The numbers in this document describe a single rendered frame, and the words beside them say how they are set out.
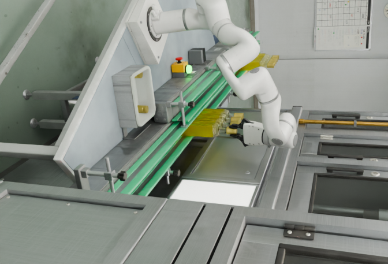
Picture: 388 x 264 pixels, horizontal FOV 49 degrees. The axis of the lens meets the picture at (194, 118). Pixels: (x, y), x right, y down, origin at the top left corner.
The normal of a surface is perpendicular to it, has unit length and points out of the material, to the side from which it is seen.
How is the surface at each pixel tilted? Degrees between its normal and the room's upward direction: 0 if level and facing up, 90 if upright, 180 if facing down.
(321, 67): 90
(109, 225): 91
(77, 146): 0
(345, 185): 90
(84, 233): 90
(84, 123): 0
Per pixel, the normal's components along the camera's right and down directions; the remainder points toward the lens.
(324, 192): -0.09, -0.93
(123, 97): -0.32, 0.36
